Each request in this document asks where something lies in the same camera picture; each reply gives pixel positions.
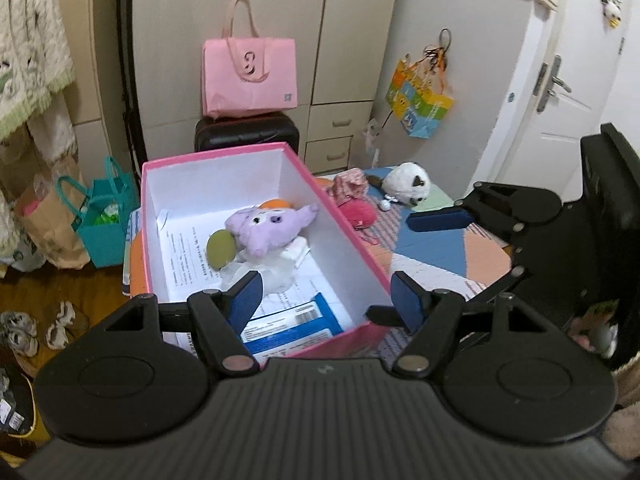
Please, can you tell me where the patchwork blanket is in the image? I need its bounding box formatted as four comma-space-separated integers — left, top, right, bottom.
314, 167, 517, 361

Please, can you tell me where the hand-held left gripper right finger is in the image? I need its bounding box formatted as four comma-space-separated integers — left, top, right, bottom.
389, 271, 551, 376

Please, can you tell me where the pink cardboard box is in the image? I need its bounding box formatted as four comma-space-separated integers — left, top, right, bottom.
141, 142, 394, 362

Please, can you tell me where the green makeup sponge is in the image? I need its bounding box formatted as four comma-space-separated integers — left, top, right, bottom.
206, 229, 237, 269

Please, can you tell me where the striped fuzzy slipper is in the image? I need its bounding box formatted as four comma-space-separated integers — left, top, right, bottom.
0, 311, 40, 359
46, 302, 77, 350

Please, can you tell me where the red fuzzy pouch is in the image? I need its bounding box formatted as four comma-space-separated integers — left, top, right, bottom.
345, 197, 376, 229

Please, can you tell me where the brown paper bag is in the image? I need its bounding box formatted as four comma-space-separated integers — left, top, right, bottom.
12, 174, 92, 270

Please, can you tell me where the white crumpled plastic wrap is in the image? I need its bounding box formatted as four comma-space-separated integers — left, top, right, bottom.
221, 236, 311, 295

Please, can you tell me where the purple plush toy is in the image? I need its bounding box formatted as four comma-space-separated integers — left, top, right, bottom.
224, 203, 320, 257

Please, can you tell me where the small plush door charm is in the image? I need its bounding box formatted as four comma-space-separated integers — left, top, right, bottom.
602, 0, 624, 29

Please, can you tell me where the cream knit garment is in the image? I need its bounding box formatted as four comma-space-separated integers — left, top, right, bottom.
0, 0, 77, 142

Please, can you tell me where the silver door handle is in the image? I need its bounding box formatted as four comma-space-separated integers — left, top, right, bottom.
532, 54, 573, 114

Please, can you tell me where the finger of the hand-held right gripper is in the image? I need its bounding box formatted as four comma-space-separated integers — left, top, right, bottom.
407, 181, 564, 248
365, 265, 533, 328

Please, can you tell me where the printed paper sheet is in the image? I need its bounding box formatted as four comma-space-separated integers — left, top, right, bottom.
156, 210, 351, 331

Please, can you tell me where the pink tote bag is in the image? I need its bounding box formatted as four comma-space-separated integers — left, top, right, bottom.
202, 0, 299, 119

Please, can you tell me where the teal plastic bag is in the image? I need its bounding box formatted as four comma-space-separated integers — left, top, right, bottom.
55, 156, 139, 269

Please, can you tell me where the beige wardrobe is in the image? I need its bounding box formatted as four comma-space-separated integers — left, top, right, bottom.
87, 0, 403, 177

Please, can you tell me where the pink floral fabric pouch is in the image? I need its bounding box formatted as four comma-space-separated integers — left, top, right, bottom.
333, 168, 371, 206

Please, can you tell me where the white brown plush toy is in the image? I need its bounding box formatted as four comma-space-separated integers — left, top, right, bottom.
382, 162, 432, 209

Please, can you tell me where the colourful paper gift bag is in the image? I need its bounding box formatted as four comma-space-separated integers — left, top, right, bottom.
384, 57, 455, 140

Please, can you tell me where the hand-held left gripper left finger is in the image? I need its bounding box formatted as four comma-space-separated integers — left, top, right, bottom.
102, 270, 264, 376

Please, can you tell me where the blue wipes packet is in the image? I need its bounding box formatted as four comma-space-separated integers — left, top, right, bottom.
240, 293, 347, 362

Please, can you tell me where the black suitcase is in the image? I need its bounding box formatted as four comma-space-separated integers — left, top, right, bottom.
194, 112, 300, 165

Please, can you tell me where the white door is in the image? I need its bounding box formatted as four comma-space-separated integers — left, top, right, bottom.
492, 0, 640, 196

